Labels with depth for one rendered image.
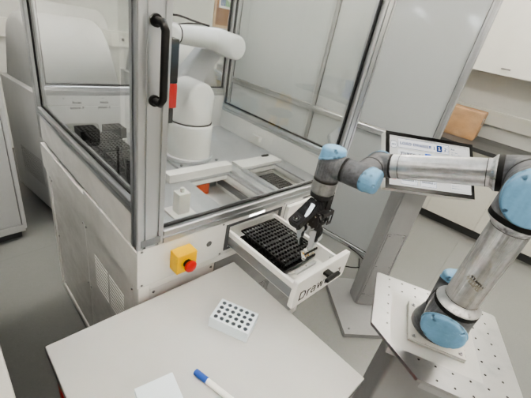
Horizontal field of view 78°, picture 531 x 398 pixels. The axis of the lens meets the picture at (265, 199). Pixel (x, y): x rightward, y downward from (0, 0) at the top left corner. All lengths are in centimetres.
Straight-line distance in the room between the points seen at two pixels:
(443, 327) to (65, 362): 97
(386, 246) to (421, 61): 123
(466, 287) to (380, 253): 120
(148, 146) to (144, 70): 17
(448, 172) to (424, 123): 153
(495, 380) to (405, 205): 100
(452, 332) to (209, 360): 64
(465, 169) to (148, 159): 82
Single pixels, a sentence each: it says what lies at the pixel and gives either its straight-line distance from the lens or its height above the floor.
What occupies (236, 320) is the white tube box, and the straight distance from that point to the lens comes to 104.
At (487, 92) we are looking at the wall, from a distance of 445.
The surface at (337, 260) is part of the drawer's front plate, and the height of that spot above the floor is 93.
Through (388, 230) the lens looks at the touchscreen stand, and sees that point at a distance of 206.
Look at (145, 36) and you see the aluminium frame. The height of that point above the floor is 150.
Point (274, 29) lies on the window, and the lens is 103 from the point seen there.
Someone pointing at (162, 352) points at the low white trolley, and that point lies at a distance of 100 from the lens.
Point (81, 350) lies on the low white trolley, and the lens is 103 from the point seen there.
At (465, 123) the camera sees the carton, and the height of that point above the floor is 105.
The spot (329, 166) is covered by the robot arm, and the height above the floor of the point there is 124.
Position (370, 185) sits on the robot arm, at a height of 124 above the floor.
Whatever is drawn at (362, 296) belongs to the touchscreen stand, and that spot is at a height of 11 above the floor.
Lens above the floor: 157
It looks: 28 degrees down
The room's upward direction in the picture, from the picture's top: 12 degrees clockwise
